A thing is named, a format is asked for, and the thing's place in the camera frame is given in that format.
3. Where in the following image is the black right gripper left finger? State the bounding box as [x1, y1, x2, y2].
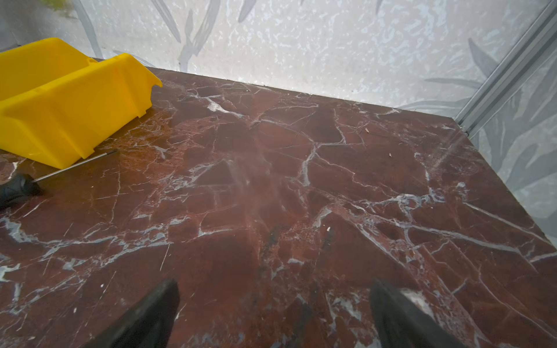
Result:
[84, 279, 180, 347]

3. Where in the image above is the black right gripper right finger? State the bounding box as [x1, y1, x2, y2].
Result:
[368, 280, 464, 348]

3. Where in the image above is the black handled screwdriver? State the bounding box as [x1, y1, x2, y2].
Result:
[1, 149, 117, 210]

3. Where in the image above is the yellow plastic bin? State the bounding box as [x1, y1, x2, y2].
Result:
[1, 38, 162, 169]

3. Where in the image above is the aluminium frame post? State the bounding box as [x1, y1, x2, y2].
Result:
[455, 1, 556, 136]

